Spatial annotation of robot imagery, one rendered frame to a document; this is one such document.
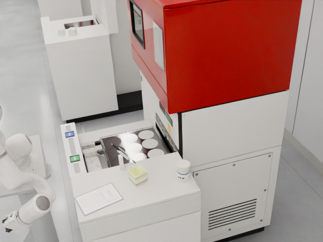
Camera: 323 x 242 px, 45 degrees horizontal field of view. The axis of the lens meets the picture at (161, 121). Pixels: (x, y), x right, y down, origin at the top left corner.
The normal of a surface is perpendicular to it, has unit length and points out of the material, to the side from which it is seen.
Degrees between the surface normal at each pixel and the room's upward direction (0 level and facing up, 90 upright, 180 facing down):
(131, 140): 0
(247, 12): 90
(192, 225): 90
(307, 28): 90
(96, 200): 0
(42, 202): 47
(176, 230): 90
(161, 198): 0
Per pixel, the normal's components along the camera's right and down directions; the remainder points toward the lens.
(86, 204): -0.05, -0.84
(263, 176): 0.30, 0.51
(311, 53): -0.95, 0.21
